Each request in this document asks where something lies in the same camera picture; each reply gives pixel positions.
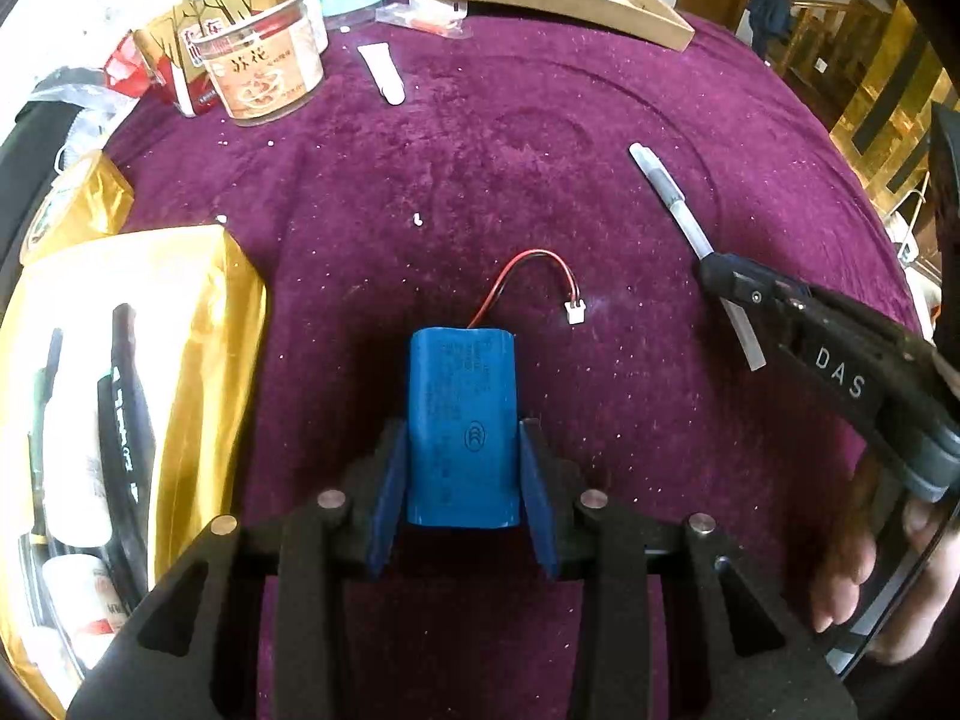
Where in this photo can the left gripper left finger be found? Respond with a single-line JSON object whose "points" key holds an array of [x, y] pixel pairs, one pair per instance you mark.
{"points": [[388, 486]]}

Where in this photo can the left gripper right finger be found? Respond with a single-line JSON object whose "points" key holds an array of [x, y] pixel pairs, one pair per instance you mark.
{"points": [[550, 488]]}

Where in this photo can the blue battery pack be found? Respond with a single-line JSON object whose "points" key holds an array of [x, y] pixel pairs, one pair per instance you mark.
{"points": [[463, 416]]}

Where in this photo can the black marker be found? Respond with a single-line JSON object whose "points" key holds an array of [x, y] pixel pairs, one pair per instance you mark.
{"points": [[127, 450]]}

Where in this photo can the silver black pen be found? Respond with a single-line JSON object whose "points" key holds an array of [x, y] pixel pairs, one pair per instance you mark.
{"points": [[674, 202]]}

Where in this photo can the white pill bottle red label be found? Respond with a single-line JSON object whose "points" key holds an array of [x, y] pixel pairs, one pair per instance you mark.
{"points": [[85, 603]]}

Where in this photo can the gold tray box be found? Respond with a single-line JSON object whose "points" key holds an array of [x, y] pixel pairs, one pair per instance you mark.
{"points": [[200, 309]]}

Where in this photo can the purple velvet tablecloth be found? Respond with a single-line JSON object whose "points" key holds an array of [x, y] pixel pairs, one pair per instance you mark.
{"points": [[368, 221]]}

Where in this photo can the wooden stair railing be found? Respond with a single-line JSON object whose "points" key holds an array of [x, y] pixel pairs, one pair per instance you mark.
{"points": [[828, 51]]}

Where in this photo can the person in dark jacket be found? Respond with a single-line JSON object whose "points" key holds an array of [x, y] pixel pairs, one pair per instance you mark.
{"points": [[768, 20]]}

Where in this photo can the white ointment tube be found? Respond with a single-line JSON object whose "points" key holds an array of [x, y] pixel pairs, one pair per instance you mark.
{"points": [[378, 60]]}

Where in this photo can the clear jar orange label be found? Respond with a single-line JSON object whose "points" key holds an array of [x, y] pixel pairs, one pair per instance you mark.
{"points": [[265, 66]]}

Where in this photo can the red plastic bag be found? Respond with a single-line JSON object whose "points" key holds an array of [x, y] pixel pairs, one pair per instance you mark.
{"points": [[126, 70]]}

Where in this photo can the black bag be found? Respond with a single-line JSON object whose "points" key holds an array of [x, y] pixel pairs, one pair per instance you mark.
{"points": [[40, 130]]}

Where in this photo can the red cigarette pack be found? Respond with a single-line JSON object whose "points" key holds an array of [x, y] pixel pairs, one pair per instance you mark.
{"points": [[169, 44]]}

